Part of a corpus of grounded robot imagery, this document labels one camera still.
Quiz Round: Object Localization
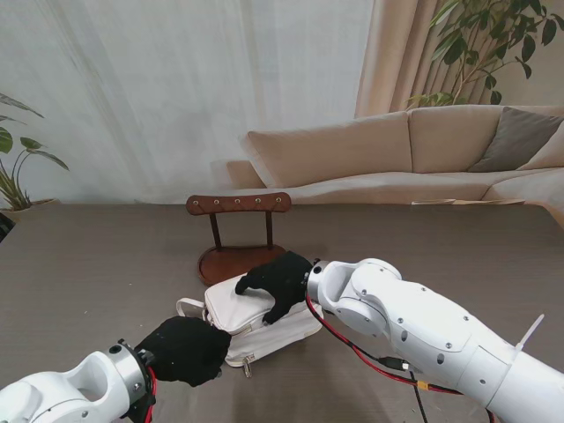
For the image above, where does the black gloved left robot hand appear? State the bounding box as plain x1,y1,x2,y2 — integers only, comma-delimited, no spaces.
134,315,234,389

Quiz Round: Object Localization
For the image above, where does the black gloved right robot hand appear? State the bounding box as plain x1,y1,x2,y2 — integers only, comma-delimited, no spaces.
234,249,315,326

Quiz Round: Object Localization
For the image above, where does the cream leather zip bag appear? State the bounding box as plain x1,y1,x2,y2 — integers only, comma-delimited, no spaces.
175,277,325,379

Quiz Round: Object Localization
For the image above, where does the brown wooden jewelry stand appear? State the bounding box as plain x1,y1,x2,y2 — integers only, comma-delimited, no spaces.
185,192,293,287

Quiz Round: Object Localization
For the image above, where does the beige sofa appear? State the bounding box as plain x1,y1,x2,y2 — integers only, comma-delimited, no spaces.
226,104,564,217

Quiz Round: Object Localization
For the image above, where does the beige plant pot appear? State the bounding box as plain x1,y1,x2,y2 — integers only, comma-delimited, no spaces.
0,198,61,224

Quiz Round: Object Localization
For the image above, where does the white sheer curtain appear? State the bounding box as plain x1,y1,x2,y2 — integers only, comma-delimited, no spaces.
0,0,375,206

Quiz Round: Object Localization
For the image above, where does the black object at table edge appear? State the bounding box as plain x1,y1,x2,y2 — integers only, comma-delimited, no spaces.
0,211,17,243

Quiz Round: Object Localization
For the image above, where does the beige curtain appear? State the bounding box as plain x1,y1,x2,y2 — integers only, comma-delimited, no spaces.
354,0,564,119

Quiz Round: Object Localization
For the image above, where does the white zip tie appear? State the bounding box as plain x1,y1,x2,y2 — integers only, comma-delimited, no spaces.
513,313,546,353

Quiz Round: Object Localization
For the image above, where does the broad-leaf potted plant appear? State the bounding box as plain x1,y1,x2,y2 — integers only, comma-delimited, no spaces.
0,93,71,212

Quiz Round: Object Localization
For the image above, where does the grey sofa cushion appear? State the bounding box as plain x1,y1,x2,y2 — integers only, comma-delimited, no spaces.
468,106,564,174

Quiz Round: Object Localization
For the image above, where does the tall green leafy plant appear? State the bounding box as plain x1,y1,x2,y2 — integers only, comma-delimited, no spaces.
407,0,564,110

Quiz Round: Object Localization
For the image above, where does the red left arm cable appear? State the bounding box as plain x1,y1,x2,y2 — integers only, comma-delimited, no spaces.
143,365,159,423

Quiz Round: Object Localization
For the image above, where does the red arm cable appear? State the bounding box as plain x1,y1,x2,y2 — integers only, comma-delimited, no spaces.
304,297,494,423
143,365,159,423

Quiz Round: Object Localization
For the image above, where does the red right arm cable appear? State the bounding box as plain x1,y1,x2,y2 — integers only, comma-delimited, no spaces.
304,297,494,423

